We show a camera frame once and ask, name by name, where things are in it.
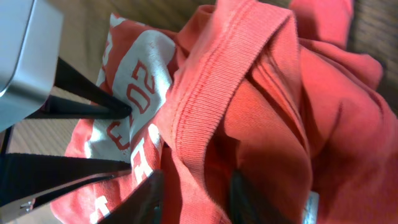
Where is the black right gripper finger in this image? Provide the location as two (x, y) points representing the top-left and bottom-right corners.
(28, 58), (132, 119)
(99, 171), (164, 224)
(229, 170), (293, 224)
(1, 153), (131, 215)

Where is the orange red t-shirt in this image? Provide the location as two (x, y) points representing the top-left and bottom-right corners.
(51, 0), (397, 223)

